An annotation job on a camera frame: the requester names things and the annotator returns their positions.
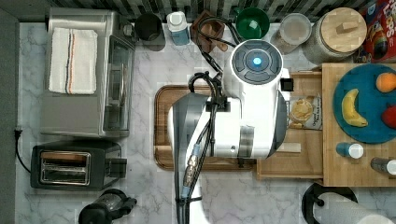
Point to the black paper towel holder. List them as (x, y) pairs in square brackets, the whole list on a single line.
[(311, 198)]

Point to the blue plate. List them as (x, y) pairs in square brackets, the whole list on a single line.
[(371, 103)]

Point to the silver shaker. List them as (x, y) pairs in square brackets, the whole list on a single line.
[(384, 165)]

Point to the cereal box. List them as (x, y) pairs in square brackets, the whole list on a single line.
[(380, 42)]

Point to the red apple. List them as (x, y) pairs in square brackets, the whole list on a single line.
[(389, 116)]

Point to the brown wooden utensil holder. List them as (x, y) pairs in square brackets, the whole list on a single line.
[(213, 28)]

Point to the white striped towel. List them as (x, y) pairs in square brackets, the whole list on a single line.
[(73, 61)]

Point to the wooden toast slice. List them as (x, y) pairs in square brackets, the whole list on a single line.
[(62, 156)]

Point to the silver toaster oven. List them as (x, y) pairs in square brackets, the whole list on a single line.
[(106, 113)]

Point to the green bowl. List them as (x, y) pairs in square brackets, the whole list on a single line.
[(251, 22)]

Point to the glass jar with grains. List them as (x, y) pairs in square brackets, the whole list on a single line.
[(293, 31)]

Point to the paper towel roll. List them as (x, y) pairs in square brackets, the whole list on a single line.
[(338, 209)]

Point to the snack bag in drawer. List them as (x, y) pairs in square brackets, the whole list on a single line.
[(305, 112)]

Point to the white blue bottle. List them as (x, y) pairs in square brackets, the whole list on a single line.
[(178, 27)]

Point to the yellow banana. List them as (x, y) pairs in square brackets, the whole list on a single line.
[(349, 112)]

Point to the wooden serving tray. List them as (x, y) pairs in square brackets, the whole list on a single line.
[(163, 155)]

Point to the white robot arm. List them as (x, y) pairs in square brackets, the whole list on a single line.
[(240, 113)]

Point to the wooden drawer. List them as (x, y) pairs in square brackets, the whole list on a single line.
[(301, 156)]

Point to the wooden drawer cabinet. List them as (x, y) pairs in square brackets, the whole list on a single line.
[(342, 171)]

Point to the black cup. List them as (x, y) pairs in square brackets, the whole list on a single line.
[(149, 29)]

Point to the orange fruit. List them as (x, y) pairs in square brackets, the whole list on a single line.
[(386, 82)]

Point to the blue shaker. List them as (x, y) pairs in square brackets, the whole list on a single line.
[(351, 150)]

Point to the black two-slot toaster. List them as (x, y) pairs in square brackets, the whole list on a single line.
[(103, 167)]

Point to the large jar wooden lid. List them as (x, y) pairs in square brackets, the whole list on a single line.
[(335, 36)]

